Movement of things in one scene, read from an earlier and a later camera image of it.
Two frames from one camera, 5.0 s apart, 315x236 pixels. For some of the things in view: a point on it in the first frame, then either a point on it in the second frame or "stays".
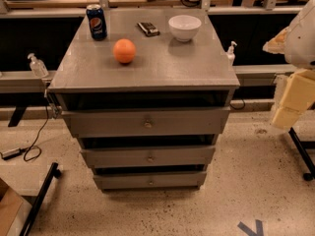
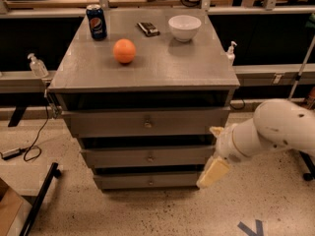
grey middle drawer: x=149 y=155 stays
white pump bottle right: x=230 y=54 stays
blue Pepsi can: x=96 y=22 stays
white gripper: x=301 y=41 -> x=226 y=144
